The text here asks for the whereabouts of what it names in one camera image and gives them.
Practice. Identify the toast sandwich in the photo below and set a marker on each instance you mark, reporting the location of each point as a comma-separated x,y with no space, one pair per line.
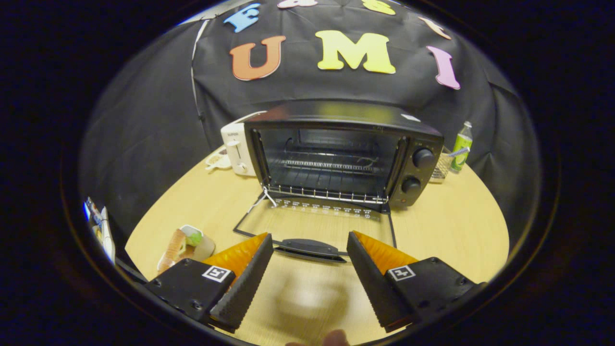
174,250

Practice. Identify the small white plate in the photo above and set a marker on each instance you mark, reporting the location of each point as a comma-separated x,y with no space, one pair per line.
216,161

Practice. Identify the white foam tray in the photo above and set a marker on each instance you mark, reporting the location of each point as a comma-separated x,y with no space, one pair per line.
188,228

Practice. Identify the white pop-up toaster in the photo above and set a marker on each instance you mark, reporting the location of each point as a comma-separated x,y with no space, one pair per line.
235,144

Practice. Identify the clear bottle green label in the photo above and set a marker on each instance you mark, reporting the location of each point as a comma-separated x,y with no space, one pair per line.
462,144

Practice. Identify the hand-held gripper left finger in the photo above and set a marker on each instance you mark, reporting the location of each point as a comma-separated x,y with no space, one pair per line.
247,283

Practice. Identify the black toaster oven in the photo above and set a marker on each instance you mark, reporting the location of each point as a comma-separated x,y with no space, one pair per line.
336,113

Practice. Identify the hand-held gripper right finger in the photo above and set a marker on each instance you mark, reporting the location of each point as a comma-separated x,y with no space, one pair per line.
372,283

